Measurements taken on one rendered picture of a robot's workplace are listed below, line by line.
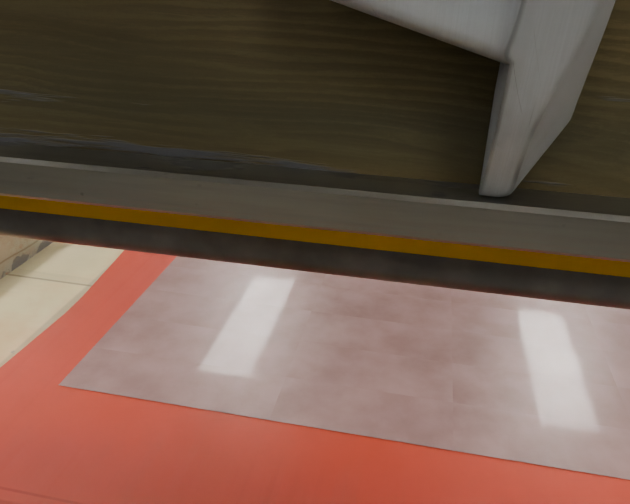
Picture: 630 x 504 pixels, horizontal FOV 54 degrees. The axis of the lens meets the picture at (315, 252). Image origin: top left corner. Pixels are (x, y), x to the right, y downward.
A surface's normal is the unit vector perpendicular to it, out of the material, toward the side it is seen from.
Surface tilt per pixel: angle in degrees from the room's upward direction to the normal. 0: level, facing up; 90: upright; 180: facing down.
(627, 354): 0
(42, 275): 0
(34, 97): 90
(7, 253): 90
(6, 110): 90
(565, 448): 0
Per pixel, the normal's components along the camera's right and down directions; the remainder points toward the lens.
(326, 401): 0.04, -0.90
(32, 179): -0.19, 0.41
